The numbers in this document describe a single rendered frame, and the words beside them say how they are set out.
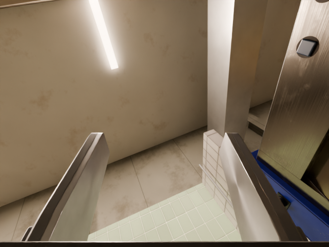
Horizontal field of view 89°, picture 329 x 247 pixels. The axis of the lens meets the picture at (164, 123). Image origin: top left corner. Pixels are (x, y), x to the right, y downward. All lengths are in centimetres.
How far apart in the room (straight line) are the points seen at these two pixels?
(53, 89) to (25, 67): 48
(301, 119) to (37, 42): 328
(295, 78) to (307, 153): 29
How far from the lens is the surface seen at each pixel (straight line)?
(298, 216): 103
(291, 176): 96
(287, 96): 81
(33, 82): 353
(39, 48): 338
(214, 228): 171
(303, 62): 76
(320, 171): 90
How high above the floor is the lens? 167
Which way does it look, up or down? 51 degrees up
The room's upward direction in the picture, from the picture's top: 38 degrees counter-clockwise
